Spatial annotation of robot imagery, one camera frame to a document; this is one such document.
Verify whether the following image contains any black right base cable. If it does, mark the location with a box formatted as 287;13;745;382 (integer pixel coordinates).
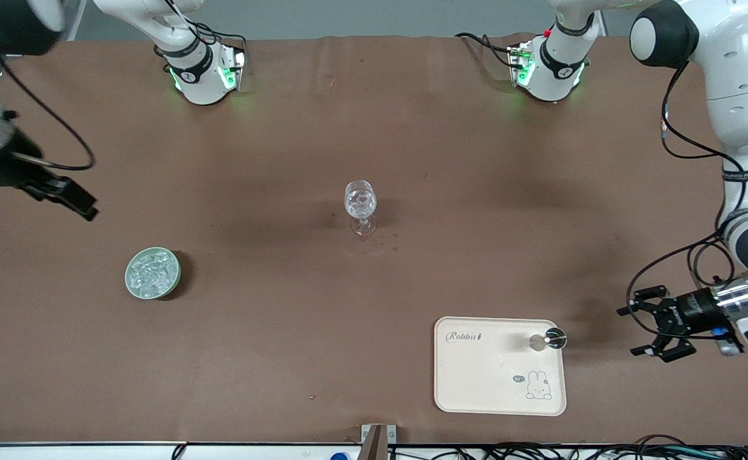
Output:
155;0;248;62

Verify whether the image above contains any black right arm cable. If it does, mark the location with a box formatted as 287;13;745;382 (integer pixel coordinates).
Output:
0;54;97;172

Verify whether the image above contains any pale green round bowl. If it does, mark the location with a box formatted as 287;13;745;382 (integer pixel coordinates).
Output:
124;247;182;301

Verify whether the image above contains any black base cable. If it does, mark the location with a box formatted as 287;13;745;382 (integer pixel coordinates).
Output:
155;0;248;62
455;32;517;68

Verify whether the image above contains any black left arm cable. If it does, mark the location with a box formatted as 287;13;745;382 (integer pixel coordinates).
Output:
625;59;744;341

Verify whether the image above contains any steel double jigger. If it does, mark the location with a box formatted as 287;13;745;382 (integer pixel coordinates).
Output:
528;326;568;353

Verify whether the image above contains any clear stemmed wine glass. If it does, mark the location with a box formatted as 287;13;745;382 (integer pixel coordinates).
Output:
344;180;378;236

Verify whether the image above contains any black left base cable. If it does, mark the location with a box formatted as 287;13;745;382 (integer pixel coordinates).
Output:
455;32;517;68

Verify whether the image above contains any black cable tangle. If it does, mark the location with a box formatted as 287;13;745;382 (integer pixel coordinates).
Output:
387;434;748;460

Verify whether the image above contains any green lit base box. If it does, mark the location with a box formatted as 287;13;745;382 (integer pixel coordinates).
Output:
219;46;247;92
508;41;536;88

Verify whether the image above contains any brown table cover sheet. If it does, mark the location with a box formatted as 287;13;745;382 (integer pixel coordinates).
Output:
0;33;748;447

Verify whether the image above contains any grey metal mounting bracket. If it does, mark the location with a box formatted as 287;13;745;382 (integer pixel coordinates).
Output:
361;424;398;460

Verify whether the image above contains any green lit right base box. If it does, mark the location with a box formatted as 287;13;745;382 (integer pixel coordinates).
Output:
219;46;247;92

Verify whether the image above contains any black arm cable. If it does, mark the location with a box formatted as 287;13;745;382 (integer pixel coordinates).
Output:
0;54;97;172
625;59;744;341

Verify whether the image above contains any green lit left base box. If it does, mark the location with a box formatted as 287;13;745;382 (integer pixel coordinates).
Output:
508;41;536;88

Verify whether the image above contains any cream rabbit print tray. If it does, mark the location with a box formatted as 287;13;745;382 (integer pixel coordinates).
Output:
433;316;568;417

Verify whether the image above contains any clear ice cubes pile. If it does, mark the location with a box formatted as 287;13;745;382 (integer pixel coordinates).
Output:
129;250;179;298

